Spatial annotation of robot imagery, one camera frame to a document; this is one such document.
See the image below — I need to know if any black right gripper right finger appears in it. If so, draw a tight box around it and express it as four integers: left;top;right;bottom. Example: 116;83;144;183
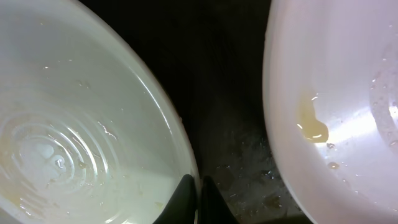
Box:
198;176;239;224

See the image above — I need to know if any cream white plate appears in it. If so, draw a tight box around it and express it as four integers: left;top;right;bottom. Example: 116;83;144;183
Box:
1;1;199;223

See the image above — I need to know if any dark brown serving tray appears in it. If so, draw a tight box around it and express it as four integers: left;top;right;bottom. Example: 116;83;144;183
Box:
82;0;308;223

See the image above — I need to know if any pink plate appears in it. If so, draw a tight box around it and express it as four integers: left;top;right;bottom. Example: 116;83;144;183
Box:
262;0;397;223

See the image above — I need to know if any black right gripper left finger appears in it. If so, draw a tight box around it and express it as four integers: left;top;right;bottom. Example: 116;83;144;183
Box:
154;174;197;224

